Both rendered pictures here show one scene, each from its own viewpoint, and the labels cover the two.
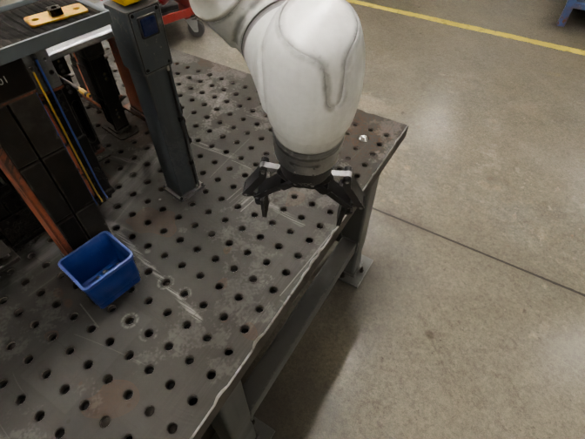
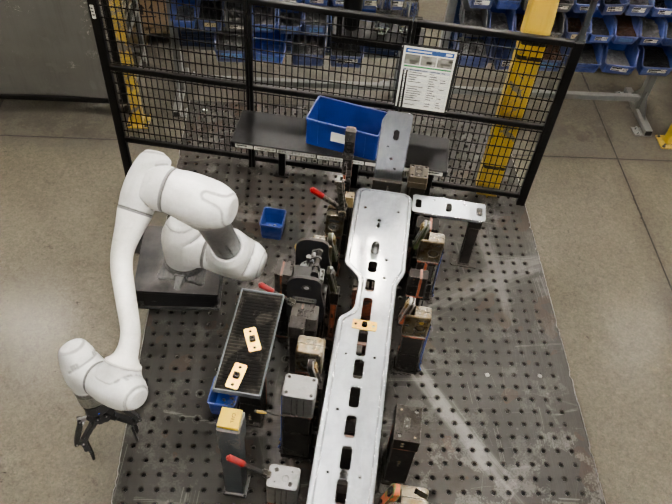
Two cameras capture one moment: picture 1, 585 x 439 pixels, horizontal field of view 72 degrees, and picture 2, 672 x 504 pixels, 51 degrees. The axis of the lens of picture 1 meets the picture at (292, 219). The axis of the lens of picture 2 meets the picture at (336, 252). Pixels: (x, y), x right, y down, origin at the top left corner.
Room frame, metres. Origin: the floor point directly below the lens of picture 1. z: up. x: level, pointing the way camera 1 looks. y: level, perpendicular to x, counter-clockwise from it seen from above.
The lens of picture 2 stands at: (1.61, -0.07, 2.94)
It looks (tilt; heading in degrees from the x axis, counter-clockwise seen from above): 49 degrees down; 144
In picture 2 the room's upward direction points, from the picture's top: 6 degrees clockwise
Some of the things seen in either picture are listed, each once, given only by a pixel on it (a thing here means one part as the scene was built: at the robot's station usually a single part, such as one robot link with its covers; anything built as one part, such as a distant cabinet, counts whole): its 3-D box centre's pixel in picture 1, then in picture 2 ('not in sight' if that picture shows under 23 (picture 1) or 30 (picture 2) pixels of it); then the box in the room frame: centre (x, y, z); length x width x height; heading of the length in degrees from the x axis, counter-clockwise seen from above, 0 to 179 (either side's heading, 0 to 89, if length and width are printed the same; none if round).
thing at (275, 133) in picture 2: not in sight; (341, 142); (-0.25, 1.27, 1.01); 0.90 x 0.22 x 0.03; 50
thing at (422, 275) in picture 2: not in sight; (413, 297); (0.47, 1.15, 0.84); 0.11 x 0.08 x 0.29; 50
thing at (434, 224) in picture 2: not in sight; (421, 246); (0.27, 1.34, 0.84); 0.11 x 0.10 x 0.28; 50
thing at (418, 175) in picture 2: not in sight; (412, 203); (0.08, 1.42, 0.88); 0.08 x 0.08 x 0.36; 50
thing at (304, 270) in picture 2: not in sight; (308, 302); (0.36, 0.75, 0.94); 0.18 x 0.13 x 0.49; 140
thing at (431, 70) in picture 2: not in sight; (425, 78); (-0.15, 1.58, 1.30); 0.23 x 0.02 x 0.31; 50
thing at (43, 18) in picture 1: (55, 11); (236, 375); (0.62, 0.35, 1.17); 0.08 x 0.04 x 0.01; 132
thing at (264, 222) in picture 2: not in sight; (273, 224); (-0.20, 0.92, 0.74); 0.11 x 0.10 x 0.09; 140
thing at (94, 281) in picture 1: (104, 271); (225, 397); (0.44, 0.37, 0.74); 0.11 x 0.10 x 0.09; 140
